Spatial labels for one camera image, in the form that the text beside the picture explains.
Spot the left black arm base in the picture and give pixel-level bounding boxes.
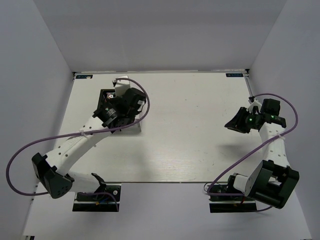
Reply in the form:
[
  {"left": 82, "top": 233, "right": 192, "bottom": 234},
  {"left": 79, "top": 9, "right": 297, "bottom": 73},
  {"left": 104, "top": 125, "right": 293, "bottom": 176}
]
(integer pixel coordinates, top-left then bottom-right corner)
[{"left": 72, "top": 183, "right": 122, "bottom": 213}]

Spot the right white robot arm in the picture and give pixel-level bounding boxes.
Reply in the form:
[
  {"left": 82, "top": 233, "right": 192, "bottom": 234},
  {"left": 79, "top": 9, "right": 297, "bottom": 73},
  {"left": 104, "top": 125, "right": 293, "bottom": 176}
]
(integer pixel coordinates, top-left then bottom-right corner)
[{"left": 225, "top": 98, "right": 300, "bottom": 209}]

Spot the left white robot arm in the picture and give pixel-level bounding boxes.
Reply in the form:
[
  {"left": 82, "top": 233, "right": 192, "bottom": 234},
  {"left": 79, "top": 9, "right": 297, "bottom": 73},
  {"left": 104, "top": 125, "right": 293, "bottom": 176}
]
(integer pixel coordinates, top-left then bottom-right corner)
[{"left": 31, "top": 87, "right": 147, "bottom": 200}]

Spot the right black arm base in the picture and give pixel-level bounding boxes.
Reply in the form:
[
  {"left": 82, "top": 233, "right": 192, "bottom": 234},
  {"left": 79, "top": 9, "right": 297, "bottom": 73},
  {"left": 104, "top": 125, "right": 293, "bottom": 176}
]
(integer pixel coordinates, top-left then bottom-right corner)
[{"left": 203, "top": 182, "right": 258, "bottom": 214}]

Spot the black pen holder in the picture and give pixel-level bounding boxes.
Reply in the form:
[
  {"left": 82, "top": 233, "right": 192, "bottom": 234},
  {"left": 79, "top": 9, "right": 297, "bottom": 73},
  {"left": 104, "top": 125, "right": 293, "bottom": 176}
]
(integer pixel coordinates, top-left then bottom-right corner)
[{"left": 93, "top": 89, "right": 119, "bottom": 129}]

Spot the white pen holder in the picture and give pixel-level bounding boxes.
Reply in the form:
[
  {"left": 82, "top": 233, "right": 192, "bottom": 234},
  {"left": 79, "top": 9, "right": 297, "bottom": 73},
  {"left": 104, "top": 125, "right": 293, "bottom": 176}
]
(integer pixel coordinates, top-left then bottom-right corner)
[{"left": 123, "top": 112, "right": 143, "bottom": 135}]

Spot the right blue table label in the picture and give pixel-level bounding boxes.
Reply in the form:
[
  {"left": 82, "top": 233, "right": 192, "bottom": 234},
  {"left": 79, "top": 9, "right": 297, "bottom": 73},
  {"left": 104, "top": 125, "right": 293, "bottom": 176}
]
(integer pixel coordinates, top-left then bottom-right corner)
[{"left": 225, "top": 73, "right": 244, "bottom": 78}]

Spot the blue table label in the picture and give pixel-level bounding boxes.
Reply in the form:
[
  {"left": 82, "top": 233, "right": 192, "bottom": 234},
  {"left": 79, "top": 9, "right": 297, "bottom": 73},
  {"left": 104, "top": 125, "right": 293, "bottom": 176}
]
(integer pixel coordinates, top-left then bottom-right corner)
[
  {"left": 225, "top": 73, "right": 244, "bottom": 78},
  {"left": 75, "top": 74, "right": 93, "bottom": 79}
]

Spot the left blue table label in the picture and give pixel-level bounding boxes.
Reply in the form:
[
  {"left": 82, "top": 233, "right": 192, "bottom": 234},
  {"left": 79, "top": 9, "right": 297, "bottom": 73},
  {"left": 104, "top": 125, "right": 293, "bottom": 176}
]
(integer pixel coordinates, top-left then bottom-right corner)
[{"left": 75, "top": 74, "right": 93, "bottom": 79}]

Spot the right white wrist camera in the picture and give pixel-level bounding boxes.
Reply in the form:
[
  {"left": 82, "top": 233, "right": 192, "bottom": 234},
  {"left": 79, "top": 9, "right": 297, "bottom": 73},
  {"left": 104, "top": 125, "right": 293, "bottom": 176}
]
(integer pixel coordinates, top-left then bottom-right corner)
[{"left": 247, "top": 96, "right": 262, "bottom": 113}]

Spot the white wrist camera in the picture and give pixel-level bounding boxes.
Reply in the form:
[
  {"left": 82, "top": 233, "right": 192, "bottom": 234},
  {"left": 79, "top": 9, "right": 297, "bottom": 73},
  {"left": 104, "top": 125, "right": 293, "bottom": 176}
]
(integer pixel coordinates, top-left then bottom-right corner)
[
  {"left": 112, "top": 75, "right": 131, "bottom": 97},
  {"left": 247, "top": 96, "right": 262, "bottom": 113}
]

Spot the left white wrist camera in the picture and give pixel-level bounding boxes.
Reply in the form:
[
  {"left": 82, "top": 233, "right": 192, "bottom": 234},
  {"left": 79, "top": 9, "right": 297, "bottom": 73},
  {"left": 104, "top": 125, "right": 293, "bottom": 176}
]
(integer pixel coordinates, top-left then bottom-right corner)
[{"left": 112, "top": 75, "right": 131, "bottom": 97}]

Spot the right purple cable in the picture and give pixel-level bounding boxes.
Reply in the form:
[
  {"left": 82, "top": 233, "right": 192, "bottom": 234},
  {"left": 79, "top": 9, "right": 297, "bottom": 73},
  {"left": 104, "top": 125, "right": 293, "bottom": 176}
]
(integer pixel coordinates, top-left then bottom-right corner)
[{"left": 206, "top": 93, "right": 300, "bottom": 213}]

